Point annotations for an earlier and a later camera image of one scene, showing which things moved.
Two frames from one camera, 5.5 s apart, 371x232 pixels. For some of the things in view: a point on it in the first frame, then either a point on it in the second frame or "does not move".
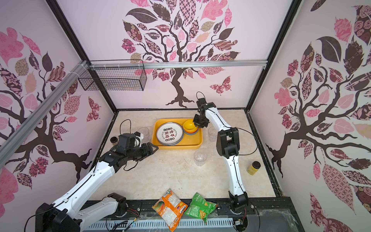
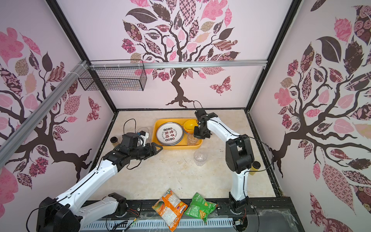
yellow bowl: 189,125 does not move
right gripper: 196,123 → 196,135
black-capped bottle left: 114,140 does not move
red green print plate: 169,133 does not move
